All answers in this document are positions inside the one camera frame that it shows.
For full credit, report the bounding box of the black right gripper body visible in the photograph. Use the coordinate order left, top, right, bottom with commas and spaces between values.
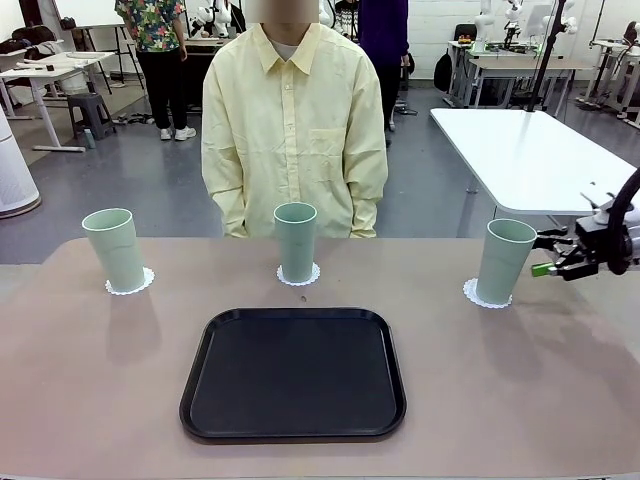
574, 219, 629, 274

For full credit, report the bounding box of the pale green plastic cup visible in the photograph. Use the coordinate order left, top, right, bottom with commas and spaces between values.
474, 217, 539, 306
272, 201, 319, 283
80, 207, 147, 294

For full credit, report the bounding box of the white scalloped paper coaster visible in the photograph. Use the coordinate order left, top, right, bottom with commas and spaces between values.
103, 265, 155, 297
276, 261, 322, 288
462, 277, 514, 311

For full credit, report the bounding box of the person's right forearm yellow sleeve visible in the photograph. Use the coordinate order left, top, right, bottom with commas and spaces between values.
201, 164, 250, 239

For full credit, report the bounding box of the person's left forearm yellow sleeve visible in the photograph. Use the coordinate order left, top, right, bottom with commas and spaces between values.
347, 164, 390, 239

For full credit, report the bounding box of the large white table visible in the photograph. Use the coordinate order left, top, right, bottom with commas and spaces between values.
429, 106, 640, 271

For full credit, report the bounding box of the wooden top desk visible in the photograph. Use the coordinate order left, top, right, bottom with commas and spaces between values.
467, 55, 584, 109

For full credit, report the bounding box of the black stand pole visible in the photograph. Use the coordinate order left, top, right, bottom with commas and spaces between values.
526, 0, 576, 113

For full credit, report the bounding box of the white desk with equipment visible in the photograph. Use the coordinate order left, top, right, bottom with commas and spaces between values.
584, 35, 640, 120

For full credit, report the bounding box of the black backpack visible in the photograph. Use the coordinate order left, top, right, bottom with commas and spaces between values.
433, 48, 454, 93

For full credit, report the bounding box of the person in purple top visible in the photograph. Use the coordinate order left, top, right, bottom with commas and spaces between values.
357, 0, 412, 133

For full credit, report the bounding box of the person in yellow shirt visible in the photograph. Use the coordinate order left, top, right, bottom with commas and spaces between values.
201, 0, 390, 240

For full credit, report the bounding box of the black plastic serving tray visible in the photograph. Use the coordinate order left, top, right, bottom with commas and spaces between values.
178, 306, 408, 445

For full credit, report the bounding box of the dark desk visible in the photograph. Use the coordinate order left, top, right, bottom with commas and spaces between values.
182, 37, 227, 109

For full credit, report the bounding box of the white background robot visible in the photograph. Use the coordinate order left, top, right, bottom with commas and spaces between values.
189, 0, 244, 39

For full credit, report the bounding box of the person in floral shirt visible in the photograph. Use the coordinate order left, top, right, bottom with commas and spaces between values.
114, 0, 197, 142

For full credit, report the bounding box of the grey plastic stool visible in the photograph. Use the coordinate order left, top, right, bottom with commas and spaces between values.
66, 91, 117, 140

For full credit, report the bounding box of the white whiteboard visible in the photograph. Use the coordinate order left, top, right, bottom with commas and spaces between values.
52, 0, 127, 29

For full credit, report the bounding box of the white cylindrical air purifier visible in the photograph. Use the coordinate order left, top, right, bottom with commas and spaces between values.
0, 108, 43, 220

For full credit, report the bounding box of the black bag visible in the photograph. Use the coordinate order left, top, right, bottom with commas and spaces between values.
0, 24, 56, 54

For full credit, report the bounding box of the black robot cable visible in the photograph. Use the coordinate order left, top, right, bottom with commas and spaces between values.
606, 167, 640, 276

